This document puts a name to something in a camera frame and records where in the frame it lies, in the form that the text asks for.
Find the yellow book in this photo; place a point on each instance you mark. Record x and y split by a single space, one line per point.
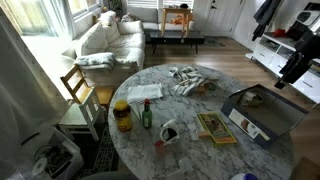
219 132

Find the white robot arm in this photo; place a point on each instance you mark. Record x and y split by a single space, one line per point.
307 48

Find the clear plastic container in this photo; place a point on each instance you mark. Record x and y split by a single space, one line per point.
162 117

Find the green glass bottle red cap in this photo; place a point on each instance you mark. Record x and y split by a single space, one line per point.
147 114

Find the striped grey cloth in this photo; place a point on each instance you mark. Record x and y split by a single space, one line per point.
189 79

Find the amber jar yellow lid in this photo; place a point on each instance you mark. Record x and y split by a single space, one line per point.
122 114

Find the white mug with dark liquid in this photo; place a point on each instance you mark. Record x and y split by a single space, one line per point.
169 135

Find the small red cup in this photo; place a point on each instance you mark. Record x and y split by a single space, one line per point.
159 147

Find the black coffee table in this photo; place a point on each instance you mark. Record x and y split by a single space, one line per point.
176 38

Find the white sofa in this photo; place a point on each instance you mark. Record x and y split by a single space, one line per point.
125 40

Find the grey throw blanket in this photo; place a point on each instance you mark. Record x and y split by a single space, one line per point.
96 61

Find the white chair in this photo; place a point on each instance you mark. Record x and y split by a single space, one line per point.
81 118

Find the wooden stool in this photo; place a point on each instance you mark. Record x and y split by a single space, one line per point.
183 16

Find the wooden chair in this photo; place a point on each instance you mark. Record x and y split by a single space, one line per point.
77 86

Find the dark blue cardboard box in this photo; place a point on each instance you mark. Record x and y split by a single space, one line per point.
268 121

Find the white tv cabinet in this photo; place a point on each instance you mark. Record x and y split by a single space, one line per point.
273 52

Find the hanging dark jacket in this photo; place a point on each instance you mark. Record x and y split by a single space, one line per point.
263 16

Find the clear storage bin with cables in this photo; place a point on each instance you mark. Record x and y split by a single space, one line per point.
47 155

